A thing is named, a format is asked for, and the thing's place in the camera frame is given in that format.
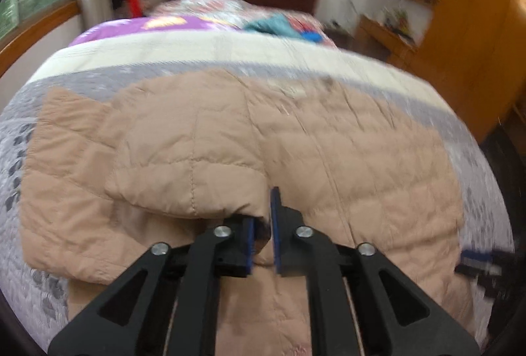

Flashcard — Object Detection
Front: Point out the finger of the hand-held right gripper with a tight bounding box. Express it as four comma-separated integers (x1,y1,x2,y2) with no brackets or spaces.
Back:
460,250,515,264
454,265,501,278

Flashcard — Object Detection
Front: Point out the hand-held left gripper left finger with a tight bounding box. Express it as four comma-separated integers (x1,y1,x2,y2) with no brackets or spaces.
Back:
48,215,256,356

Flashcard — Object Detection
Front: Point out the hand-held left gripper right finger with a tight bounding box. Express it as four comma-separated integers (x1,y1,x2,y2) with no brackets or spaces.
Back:
269,187,481,356

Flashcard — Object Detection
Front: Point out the beige quilted jacket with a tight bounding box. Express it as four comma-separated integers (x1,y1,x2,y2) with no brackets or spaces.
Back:
18,68,473,356

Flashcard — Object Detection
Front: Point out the dark nightstand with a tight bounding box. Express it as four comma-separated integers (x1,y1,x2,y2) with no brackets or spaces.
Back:
324,23,391,61

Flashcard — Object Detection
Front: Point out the teal cloth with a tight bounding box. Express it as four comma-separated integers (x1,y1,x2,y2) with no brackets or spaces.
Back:
242,13,305,39

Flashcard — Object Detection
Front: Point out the wooden desk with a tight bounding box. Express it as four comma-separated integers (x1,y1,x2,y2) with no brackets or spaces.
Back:
355,15,420,63

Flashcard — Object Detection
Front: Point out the wooden wardrobe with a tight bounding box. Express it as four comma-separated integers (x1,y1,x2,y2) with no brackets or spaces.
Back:
384,0,526,143

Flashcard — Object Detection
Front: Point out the bed with grey patterned cover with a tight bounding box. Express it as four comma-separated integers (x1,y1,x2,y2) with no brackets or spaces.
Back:
0,29,518,352

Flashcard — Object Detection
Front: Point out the floral pillow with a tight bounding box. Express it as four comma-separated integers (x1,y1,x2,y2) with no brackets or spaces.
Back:
148,0,342,48

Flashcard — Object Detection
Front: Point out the purple blanket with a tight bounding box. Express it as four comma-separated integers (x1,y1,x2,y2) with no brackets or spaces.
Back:
68,15,247,48

